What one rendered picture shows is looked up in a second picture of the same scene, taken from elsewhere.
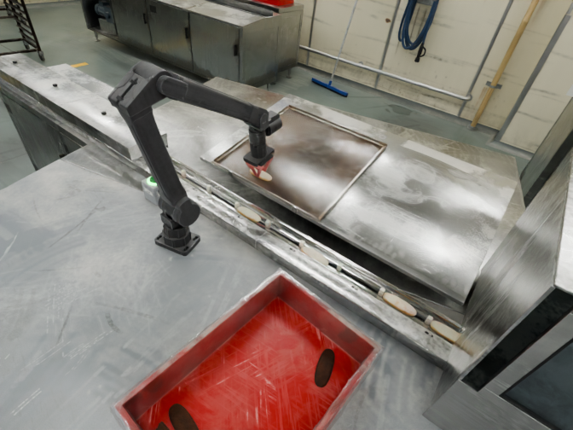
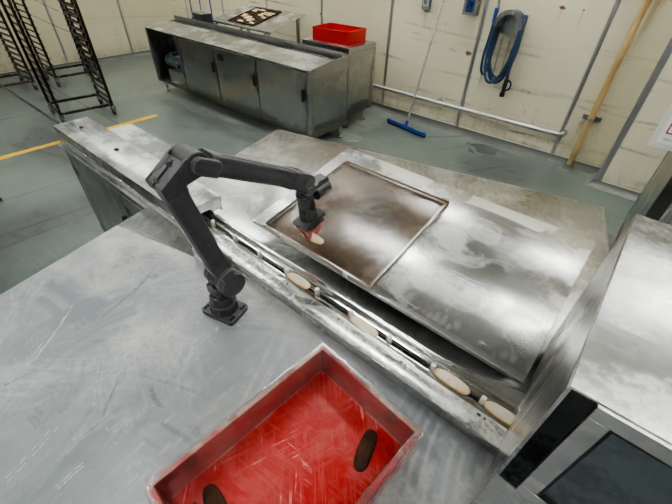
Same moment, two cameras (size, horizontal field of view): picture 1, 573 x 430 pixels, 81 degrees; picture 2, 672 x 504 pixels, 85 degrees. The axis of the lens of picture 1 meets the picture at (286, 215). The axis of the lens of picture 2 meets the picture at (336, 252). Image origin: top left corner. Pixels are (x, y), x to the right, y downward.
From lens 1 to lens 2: 0.14 m
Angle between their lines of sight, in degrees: 6
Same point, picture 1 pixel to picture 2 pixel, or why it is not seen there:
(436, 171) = (502, 231)
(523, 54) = (625, 82)
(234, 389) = (270, 470)
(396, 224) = (453, 292)
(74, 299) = (121, 372)
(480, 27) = (573, 55)
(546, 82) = (652, 113)
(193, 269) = (239, 340)
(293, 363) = (333, 444)
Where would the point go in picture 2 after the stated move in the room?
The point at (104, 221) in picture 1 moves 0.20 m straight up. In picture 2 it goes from (155, 289) to (135, 242)
